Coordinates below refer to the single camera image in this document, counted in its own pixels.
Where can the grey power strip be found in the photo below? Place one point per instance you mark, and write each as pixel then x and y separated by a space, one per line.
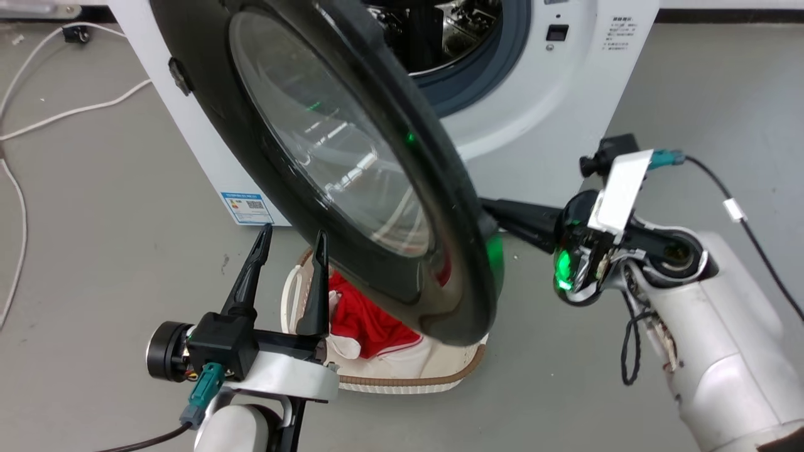
pixel 38 10

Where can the blue energy label sticker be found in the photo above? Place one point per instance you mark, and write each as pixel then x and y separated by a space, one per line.
pixel 247 208

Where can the black floor plug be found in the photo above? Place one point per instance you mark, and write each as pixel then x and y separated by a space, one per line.
pixel 76 34

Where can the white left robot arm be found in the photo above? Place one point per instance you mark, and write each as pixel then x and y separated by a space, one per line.
pixel 232 433

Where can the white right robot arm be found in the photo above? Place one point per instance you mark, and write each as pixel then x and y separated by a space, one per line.
pixel 722 339

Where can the teal right camera connector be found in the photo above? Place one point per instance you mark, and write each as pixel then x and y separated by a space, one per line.
pixel 666 159

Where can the teal left camera connector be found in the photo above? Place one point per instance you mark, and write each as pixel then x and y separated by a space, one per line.
pixel 204 392

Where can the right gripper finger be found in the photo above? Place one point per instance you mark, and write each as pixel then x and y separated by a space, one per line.
pixel 527 213
pixel 540 238

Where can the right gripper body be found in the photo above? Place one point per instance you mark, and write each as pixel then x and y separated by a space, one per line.
pixel 573 232

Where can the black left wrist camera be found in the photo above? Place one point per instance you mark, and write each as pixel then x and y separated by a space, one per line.
pixel 223 345

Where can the black round washer door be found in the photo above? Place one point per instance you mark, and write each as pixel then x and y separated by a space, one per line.
pixel 326 144

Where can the white basket with brown rim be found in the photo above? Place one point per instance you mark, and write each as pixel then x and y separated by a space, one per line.
pixel 408 382

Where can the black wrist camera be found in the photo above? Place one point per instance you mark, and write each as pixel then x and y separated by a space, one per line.
pixel 223 345
pixel 612 154

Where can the white garment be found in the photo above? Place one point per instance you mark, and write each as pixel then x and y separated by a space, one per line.
pixel 402 363

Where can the teal camera connector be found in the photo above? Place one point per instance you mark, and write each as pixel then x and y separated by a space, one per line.
pixel 204 392
pixel 666 159

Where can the steel washer drum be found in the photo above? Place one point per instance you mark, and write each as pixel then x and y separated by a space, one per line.
pixel 452 31

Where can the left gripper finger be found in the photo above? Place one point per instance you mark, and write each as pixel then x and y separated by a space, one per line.
pixel 248 279
pixel 317 301

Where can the grey rubber door gasket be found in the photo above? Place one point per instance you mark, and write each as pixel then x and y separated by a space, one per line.
pixel 502 69

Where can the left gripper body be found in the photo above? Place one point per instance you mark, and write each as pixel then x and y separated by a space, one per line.
pixel 289 373

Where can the white right camera bracket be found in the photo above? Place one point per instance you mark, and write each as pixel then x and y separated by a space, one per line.
pixel 619 194

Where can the red garment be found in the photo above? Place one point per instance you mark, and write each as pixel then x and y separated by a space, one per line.
pixel 367 320

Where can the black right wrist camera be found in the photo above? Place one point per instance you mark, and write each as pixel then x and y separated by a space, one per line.
pixel 612 154

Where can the white front-load washing machine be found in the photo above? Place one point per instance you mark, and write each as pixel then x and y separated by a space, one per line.
pixel 553 107

